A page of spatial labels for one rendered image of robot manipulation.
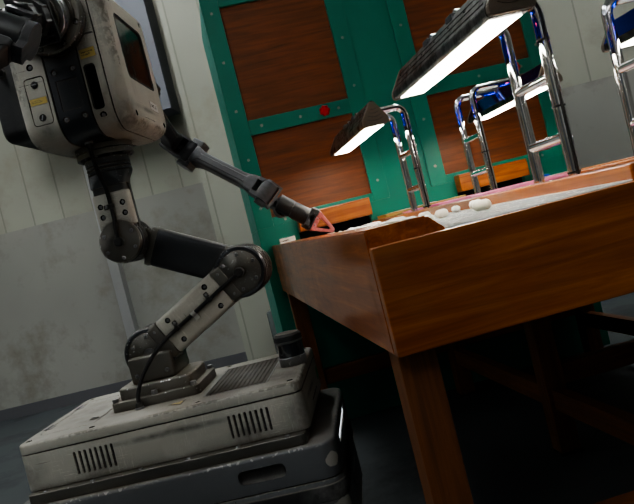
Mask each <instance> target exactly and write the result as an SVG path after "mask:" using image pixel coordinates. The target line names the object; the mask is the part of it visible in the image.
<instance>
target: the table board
mask: <svg viewBox="0 0 634 504"><path fill-rule="evenodd" d="M369 253H370V257H371V261H372V265H373V269H374V273H375V277H376V281H377V285H378V289H379V293H380V297H381V301H382V305H383V309H384V313H385V317H386V321H387V325H388V329H389V333H390V337H391V341H392V345H393V349H394V353H395V356H396V357H398V358H402V357H406V356H409V355H413V354H416V353H420V352H423V351H427V350H430V349H434V348H438V347H441V346H445V345H448V344H452V343H455V342H459V341H462V340H466V339H469V338H473V337H477V336H480V335H484V334H487V333H491V332H494V331H498V330H501V329H505V328H509V327H512V326H516V325H519V324H523V323H526V322H530V321H533V320H537V319H541V318H544V317H548V316H551V315H555V314H558V313H562V312H565V311H569V310H573V309H576V308H580V307H583V306H587V305H590V304H594V303H597V302H601V301H605V300H608V299H612V298H615V297H619V296H622V295H626V294H629V293H633V292H634V180H633V181H629V182H626V183H622V184H618V185H614V186H610V187H606V188H602V189H598V190H594V191H591V192H587V193H583V194H579V195H575V196H571V197H567V198H563V199H560V200H556V201H552V202H548V203H544V204H540V205H536V206H532V207H529V208H525V209H521V210H517V211H513V212H509V213H505V214H501V215H497V216H494V217H490V218H486V219H482V220H478V221H474V222H470V223H466V224H463V225H459V226H455V227H451V228H447V229H443V230H439V231H435V232H432V233H428V234H424V235H420V236H416V237H412V238H408V239H404V240H400V241H397V242H393V243H389V244H385V245H381V246H377V247H373V248H370V249H369Z"/></svg>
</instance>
